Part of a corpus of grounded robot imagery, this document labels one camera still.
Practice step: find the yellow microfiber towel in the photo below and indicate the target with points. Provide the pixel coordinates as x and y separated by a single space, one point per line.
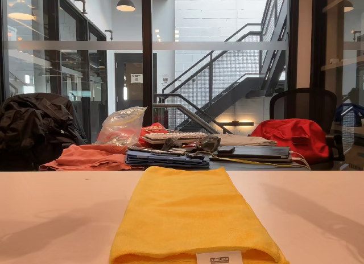
185 212

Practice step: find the white keyboard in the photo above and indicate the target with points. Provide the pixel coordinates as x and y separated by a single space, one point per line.
170 137

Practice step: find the small red item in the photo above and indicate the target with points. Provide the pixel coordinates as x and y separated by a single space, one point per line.
188 146

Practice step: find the small dark plastic bag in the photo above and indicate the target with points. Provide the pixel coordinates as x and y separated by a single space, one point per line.
170 144
209 143

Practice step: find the red printed shirt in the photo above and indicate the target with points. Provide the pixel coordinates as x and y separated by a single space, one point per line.
153 130

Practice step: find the silver keypad phone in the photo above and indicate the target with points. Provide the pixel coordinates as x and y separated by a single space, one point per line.
167 153

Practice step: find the black keypad phone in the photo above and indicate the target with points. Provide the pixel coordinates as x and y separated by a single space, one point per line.
196 156

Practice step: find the blue folded plastic boards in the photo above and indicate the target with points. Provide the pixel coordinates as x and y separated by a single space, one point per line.
159 161

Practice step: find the dark grey keypad phone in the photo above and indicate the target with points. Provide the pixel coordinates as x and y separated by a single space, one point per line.
139 148

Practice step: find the smooth black smartphone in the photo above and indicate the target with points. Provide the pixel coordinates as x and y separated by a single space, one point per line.
226 149

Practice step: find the black metal staircase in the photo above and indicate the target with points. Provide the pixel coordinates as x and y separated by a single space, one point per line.
227 93

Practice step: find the clear plastic zip bag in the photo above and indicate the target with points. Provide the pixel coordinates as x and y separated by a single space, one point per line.
122 127

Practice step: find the beige folded garment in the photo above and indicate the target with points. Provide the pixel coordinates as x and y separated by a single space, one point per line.
244 139

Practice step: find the black framed door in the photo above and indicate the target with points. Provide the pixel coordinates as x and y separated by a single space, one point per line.
133 76

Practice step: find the black tablet case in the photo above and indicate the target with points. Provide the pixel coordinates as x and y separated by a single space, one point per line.
256 151

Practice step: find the silver laptop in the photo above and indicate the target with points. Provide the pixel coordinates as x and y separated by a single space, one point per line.
256 160

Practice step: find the salmon folded shirt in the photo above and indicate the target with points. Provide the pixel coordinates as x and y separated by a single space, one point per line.
85 157

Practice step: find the red bag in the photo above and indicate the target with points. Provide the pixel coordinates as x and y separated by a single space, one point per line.
295 136

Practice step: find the black office chair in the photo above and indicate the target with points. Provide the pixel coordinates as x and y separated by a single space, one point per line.
301 104

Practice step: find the black pendant lamp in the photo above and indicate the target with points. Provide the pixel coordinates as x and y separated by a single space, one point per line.
125 5

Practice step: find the black jacket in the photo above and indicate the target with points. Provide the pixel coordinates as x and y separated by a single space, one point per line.
28 124

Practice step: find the blue fabric item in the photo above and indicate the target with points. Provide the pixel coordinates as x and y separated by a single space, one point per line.
348 113

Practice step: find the pendant lamp behind glass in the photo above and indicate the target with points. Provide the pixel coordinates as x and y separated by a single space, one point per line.
348 7

